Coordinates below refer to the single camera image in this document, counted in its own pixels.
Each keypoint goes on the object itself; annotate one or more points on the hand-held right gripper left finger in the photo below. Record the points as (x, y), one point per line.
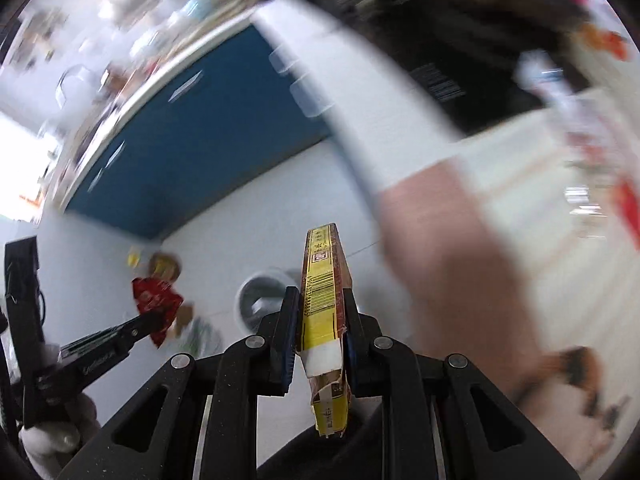
(286, 345)

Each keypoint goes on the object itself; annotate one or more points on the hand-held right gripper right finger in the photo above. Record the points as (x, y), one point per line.
(348, 355)

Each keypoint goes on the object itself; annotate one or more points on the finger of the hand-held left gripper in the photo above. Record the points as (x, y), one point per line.
(125, 332)

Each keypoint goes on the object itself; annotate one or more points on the red snack packet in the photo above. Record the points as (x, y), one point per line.
(155, 300)

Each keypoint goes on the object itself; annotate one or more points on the yellow and red carton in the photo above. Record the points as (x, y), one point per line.
(320, 300)

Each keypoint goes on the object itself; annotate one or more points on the person's left hand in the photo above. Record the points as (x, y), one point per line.
(55, 435)

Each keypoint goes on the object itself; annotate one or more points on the brown cardboard piece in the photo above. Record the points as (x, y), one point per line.
(184, 317)

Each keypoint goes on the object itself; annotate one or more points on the small yellow scrap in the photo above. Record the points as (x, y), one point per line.
(134, 258)

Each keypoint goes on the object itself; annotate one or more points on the clear plastic wrapper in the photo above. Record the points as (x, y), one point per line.
(202, 335)

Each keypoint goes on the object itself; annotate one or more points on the brown round wrapper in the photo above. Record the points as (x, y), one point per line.
(165, 265)

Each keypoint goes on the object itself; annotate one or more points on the person's bare leg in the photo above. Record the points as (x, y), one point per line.
(450, 270)

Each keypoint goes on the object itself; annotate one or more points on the blue cabinet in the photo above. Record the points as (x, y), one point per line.
(200, 150)

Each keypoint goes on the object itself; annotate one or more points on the white shorts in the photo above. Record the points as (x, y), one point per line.
(360, 125)

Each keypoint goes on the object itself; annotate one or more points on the white cluttered countertop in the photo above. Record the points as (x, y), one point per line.
(150, 60)

